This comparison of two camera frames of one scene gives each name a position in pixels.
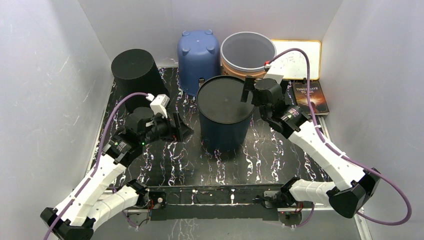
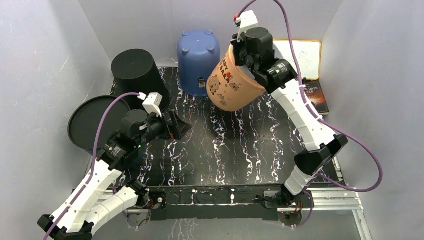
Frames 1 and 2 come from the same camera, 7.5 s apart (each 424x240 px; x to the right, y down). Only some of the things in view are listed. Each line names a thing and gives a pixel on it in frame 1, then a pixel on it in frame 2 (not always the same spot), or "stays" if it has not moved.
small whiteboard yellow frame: (292, 65) stays
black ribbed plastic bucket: (135, 71) stays
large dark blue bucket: (224, 119) -> (84, 120)
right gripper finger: (249, 85) -> (237, 47)
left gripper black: (184, 130) stays
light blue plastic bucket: (199, 58) stays
